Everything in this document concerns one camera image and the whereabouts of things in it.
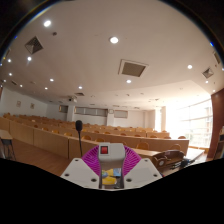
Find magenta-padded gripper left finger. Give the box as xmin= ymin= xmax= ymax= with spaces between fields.
xmin=60 ymin=144 xmax=102 ymax=190

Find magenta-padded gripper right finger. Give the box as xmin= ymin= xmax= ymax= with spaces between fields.
xmin=123 ymin=144 xmax=163 ymax=190

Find white charger with red switch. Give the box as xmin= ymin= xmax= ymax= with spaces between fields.
xmin=98 ymin=142 xmax=126 ymax=172

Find blue paper sheet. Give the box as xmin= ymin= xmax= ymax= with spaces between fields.
xmin=111 ymin=168 xmax=122 ymax=178

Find rows of wooden hall seats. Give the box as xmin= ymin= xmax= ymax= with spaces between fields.
xmin=0 ymin=113 xmax=191 ymax=161

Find black desk device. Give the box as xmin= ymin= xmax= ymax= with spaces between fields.
xmin=181 ymin=158 xmax=196 ymax=167

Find black gooseneck table microphone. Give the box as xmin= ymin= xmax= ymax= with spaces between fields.
xmin=75 ymin=119 xmax=84 ymax=158

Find small side desk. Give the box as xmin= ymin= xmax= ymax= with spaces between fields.
xmin=0 ymin=129 xmax=17 ymax=161

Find wooden shelf unit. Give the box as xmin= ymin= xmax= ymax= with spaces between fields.
xmin=213 ymin=125 xmax=224 ymax=160

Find large square ceiling vent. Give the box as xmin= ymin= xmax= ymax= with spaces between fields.
xmin=118 ymin=59 xmax=149 ymax=78

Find small square ceiling vent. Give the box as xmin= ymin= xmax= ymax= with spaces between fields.
xmin=201 ymin=66 xmax=215 ymax=80

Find round ceiling lights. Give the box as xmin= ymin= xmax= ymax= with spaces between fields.
xmin=1 ymin=19 xmax=224 ymax=95

